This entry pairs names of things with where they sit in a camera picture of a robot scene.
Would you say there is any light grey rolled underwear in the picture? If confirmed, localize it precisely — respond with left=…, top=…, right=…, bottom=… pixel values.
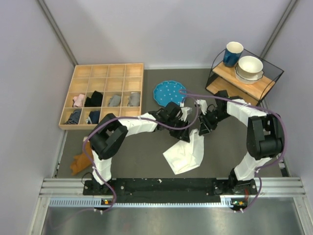
left=127, top=92, right=141, bottom=107

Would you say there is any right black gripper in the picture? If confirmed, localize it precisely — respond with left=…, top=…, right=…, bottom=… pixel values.
left=198, top=109, right=232, bottom=136

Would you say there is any blue mug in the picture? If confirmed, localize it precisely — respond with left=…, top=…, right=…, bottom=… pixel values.
left=223, top=42, right=244, bottom=67

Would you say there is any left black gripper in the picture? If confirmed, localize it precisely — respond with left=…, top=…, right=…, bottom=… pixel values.
left=165, top=116, right=190, bottom=142

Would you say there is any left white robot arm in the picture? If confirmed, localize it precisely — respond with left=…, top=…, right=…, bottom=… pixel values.
left=89, top=102, right=192, bottom=194

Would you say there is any pink rolled underwear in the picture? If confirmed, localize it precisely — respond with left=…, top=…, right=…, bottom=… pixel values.
left=73, top=94, right=85, bottom=108

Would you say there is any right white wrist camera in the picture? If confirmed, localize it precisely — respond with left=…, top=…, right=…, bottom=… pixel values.
left=196, top=99, right=208, bottom=115

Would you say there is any wooden compartment organizer box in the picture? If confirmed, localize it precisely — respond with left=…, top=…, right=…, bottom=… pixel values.
left=59, top=63, right=144, bottom=130

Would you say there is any denim blue rolled underwear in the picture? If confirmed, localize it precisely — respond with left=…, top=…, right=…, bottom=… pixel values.
left=65, top=109, right=82, bottom=125

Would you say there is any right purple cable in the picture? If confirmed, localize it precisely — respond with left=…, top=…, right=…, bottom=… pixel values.
left=179, top=89, right=288, bottom=213

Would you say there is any purple cable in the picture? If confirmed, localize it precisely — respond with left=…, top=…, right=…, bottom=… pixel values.
left=82, top=104, right=199, bottom=216
left=179, top=89, right=288, bottom=213

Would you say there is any black wire wooden shelf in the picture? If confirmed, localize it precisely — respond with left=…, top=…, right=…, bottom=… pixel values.
left=205, top=49, right=284, bottom=106

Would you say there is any navy rolled underwear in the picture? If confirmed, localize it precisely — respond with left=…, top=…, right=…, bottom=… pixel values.
left=86, top=110, right=100, bottom=124

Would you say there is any orange brown cloth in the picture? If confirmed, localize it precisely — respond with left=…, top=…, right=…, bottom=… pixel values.
left=70, top=147, right=93, bottom=176

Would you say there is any white bowl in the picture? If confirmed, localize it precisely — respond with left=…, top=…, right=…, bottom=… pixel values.
left=237, top=56, right=264, bottom=77

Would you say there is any black rolled underwear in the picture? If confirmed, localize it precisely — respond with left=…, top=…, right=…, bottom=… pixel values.
left=84, top=91, right=103, bottom=107

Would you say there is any blue dotted plate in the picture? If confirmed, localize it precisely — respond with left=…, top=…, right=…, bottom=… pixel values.
left=153, top=80, right=186, bottom=107

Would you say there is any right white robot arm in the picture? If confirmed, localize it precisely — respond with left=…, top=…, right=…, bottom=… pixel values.
left=197, top=90, right=285, bottom=195

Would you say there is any white underwear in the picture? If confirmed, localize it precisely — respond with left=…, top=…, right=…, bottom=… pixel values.
left=163, top=129, right=204, bottom=175

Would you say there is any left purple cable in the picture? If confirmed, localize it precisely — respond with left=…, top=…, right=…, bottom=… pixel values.
left=82, top=104, right=199, bottom=216

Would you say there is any white scalloped dish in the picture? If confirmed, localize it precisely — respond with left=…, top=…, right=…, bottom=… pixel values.
left=235, top=66, right=264, bottom=85

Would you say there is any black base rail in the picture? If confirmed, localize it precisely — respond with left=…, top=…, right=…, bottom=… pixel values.
left=83, top=178, right=257, bottom=203

